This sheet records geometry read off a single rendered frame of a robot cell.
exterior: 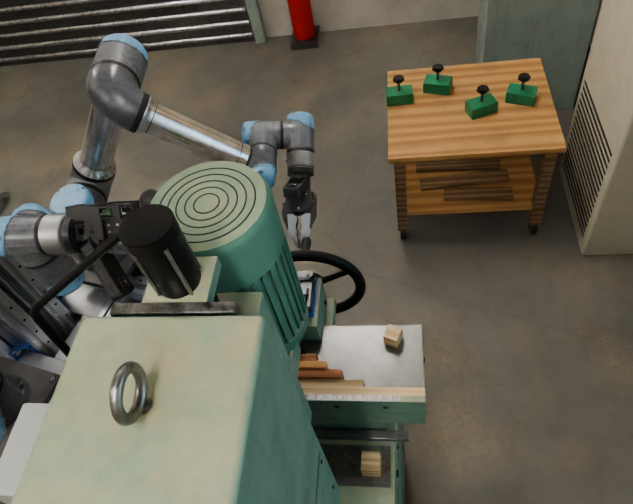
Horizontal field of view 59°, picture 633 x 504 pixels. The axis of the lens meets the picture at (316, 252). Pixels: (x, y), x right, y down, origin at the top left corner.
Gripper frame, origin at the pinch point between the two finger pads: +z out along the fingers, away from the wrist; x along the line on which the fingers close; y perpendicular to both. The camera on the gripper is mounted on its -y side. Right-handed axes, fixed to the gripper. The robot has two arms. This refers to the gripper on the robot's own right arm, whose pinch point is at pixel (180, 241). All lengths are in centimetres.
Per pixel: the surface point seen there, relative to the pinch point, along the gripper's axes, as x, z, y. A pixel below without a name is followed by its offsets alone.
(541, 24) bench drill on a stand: 200, 99, 60
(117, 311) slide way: -32.8, 6.2, -1.9
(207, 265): -27.9, 15.6, 2.2
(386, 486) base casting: 15, 32, -56
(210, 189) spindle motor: -16.3, 12.6, 10.1
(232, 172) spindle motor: -13.9, 15.1, 12.1
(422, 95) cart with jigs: 159, 44, 30
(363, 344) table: 30, 27, -30
